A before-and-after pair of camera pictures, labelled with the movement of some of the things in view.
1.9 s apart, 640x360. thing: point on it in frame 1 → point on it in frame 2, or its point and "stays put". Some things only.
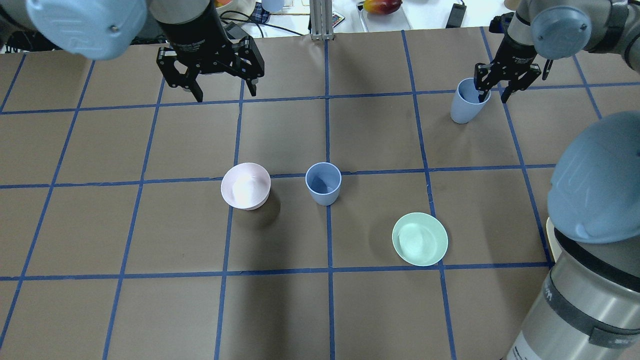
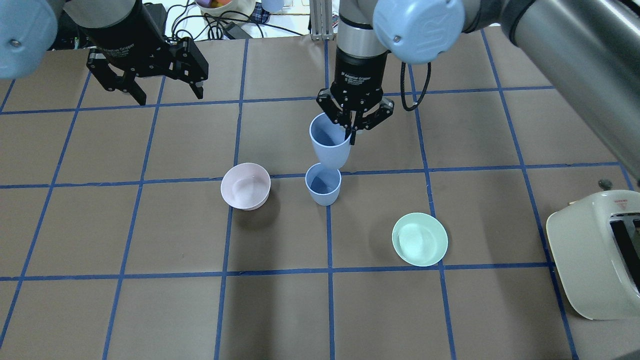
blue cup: [466, 106] → [328, 139]
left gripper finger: [252, 87] → [198, 91]
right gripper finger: [483, 91] → [345, 119]
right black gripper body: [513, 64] → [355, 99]
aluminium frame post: [321, 20] stays put
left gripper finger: [195, 89] → [136, 91]
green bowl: [420, 238] stays put
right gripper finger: [513, 85] → [353, 129]
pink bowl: [245, 186] stays put
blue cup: [323, 181] stays put
